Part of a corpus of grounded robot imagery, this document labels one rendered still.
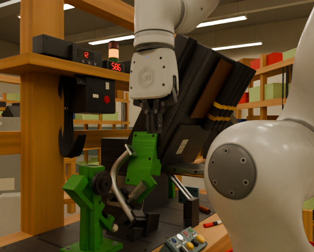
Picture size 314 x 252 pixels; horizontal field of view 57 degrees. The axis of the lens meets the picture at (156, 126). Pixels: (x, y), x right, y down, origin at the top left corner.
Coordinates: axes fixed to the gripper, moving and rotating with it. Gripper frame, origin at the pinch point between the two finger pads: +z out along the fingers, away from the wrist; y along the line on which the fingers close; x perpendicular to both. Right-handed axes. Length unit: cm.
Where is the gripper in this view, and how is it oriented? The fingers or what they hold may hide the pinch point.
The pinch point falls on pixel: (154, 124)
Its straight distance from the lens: 61.2
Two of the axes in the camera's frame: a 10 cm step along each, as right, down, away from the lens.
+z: 0.0, 10.0, 0.0
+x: 5.8, 0.0, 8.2
